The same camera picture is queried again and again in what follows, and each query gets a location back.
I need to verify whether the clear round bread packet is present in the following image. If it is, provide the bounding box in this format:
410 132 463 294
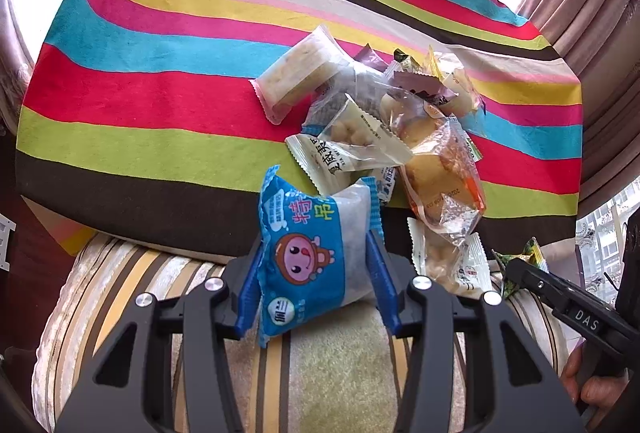
377 90 451 149

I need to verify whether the brown purple snack packet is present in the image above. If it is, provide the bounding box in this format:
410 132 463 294
352 44 396 74

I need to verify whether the dark label clear packet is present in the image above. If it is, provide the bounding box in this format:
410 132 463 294
385 68 453 106

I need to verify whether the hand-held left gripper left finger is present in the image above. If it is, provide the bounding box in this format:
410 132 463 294
54 233 266 433

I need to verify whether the clear cake snack packet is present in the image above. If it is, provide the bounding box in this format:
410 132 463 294
250 26 353 126

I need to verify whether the person's right hand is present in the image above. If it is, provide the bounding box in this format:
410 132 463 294
559 342 636 419

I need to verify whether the white lace curtain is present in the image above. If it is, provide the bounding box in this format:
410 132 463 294
0 0 38 134

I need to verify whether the white nut snack packet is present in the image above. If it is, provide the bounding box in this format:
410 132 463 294
406 217 493 299
285 96 415 193

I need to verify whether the white green snack packet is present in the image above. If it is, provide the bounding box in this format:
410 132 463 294
462 130 485 163

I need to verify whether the yellow bun snack packet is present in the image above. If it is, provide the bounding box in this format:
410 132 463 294
425 46 483 114

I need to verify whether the white plastic fixture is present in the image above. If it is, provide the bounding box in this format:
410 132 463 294
0 213 17 271

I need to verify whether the green yellow snack packet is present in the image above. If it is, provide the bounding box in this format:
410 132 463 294
492 237 551 299

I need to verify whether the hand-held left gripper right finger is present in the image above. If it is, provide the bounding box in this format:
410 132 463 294
364 228 586 433

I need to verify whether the blue cartoon snack packet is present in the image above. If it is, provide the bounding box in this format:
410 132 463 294
257 166 383 349

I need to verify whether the orange clear bread packet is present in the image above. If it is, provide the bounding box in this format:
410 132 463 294
402 118 487 249

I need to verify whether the beige curtain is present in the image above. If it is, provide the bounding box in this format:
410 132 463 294
515 0 640 214

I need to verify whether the blue silver snack packet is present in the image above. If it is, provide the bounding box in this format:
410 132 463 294
300 78 361 136
372 163 401 206

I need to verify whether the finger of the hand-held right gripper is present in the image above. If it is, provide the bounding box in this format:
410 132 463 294
505 257 592 310

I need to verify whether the colourful striped blanket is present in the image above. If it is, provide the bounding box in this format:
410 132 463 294
15 0 586 259

